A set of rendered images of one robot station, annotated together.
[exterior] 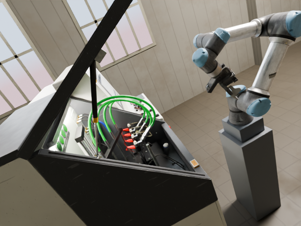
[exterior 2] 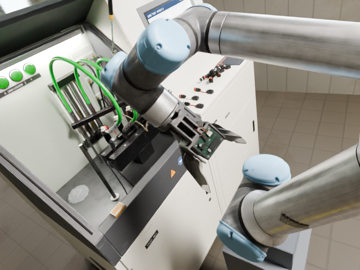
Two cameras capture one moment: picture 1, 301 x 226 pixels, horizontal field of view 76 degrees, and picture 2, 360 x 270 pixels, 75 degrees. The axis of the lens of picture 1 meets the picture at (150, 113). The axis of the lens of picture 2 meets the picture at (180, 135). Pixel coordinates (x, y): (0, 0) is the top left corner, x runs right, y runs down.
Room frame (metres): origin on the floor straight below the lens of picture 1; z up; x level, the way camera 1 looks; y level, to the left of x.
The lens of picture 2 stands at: (0.62, -0.72, 1.60)
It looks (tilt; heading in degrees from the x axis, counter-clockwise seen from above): 36 degrees down; 49
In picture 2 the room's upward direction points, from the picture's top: 18 degrees counter-clockwise
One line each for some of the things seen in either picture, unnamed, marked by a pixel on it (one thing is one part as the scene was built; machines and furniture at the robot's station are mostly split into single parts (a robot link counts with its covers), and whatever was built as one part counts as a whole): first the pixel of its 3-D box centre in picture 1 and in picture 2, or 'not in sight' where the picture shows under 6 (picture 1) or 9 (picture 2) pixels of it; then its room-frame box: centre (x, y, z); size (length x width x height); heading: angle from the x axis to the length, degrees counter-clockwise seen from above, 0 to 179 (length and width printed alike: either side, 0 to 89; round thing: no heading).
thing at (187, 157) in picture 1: (182, 152); (160, 180); (0.99, -0.08, 0.87); 0.62 x 0.04 x 0.16; 5
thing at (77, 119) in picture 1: (86, 130); (96, 77); (1.19, 0.44, 1.20); 0.13 x 0.03 x 0.31; 5
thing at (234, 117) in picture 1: (239, 112); not in sight; (1.03, -0.53, 0.95); 0.15 x 0.15 x 0.10
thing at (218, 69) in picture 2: (138, 104); (215, 71); (1.72, 0.07, 1.01); 0.23 x 0.11 x 0.06; 5
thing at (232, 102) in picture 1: (237, 97); (265, 182); (1.02, -0.53, 1.07); 0.13 x 0.12 x 0.14; 5
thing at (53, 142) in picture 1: (62, 117); (27, 54); (0.95, 0.42, 1.43); 0.54 x 0.03 x 0.02; 5
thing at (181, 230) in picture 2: not in sight; (186, 234); (0.99, -0.10, 0.44); 0.65 x 0.02 x 0.68; 5
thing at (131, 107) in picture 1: (141, 109); (213, 80); (1.68, 0.07, 0.96); 0.70 x 0.22 x 0.03; 5
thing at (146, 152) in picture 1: (143, 155); (137, 144); (1.09, 0.16, 0.91); 0.34 x 0.10 x 0.15; 5
